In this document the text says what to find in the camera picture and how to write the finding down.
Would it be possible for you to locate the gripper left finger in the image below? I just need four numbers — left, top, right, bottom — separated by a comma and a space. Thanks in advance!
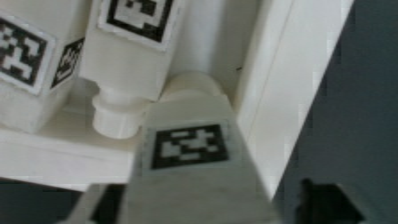
56, 182, 130, 224

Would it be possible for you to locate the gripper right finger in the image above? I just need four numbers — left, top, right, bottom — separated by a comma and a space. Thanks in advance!
299, 179, 365, 224

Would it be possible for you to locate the white table leg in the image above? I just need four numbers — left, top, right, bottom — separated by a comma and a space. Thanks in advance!
118, 89, 281, 224

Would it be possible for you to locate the white leg behind tabletop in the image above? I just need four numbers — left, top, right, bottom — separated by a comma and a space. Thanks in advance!
81, 0, 185, 139

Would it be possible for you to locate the white leg on tabletop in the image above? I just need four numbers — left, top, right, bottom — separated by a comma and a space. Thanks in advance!
0, 9, 86, 133

